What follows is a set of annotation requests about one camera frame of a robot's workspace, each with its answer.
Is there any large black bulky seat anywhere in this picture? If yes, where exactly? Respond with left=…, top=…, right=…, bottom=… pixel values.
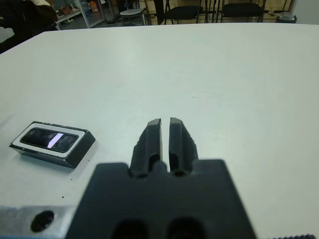
left=0, top=0, right=58, bottom=54

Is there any grey chair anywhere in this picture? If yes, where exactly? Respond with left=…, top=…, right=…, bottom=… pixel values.
left=119, top=0, right=150, bottom=25

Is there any black box with white insert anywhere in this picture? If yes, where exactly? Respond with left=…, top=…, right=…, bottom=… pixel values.
left=9, top=121, right=97, bottom=170

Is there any white side table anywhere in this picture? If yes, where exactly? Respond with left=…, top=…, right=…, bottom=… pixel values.
left=53, top=0, right=110, bottom=29

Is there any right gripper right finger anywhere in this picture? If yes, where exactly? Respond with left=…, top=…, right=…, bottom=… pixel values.
left=168, top=117, right=199, bottom=176

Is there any wooden crate stack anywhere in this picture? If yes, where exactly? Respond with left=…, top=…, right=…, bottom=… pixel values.
left=142, top=0, right=285, bottom=24

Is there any black trash bin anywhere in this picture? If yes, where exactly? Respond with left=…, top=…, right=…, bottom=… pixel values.
left=275, top=11, right=298, bottom=24

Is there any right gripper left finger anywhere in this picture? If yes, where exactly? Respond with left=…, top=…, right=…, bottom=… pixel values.
left=131, top=118, right=167, bottom=179

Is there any black mesh chair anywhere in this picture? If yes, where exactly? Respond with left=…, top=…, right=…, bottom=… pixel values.
left=153, top=0, right=204, bottom=25
left=216, top=0, right=266, bottom=24

